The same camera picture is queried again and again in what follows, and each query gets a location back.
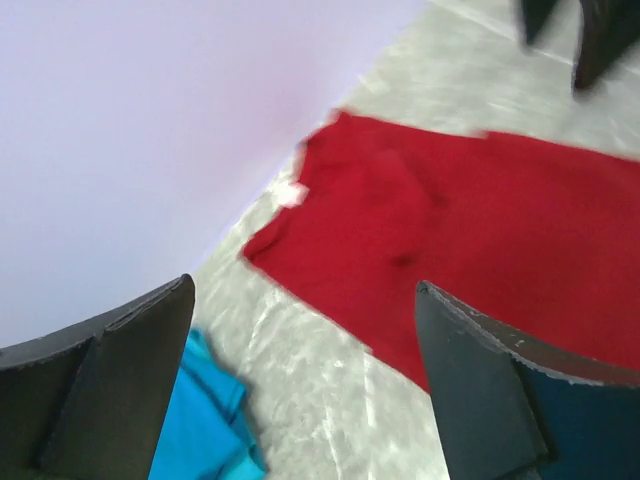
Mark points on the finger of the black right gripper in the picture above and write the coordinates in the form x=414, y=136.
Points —
x=609, y=29
x=532, y=17

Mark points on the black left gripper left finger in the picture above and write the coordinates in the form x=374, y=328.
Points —
x=88, y=401

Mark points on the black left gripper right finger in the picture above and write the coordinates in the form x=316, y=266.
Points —
x=509, y=406

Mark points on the red t shirt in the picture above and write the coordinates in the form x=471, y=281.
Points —
x=541, y=236

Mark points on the folded blue t shirt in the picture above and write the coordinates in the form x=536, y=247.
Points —
x=193, y=443

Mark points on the folded teal t shirt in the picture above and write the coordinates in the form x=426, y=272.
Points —
x=244, y=460

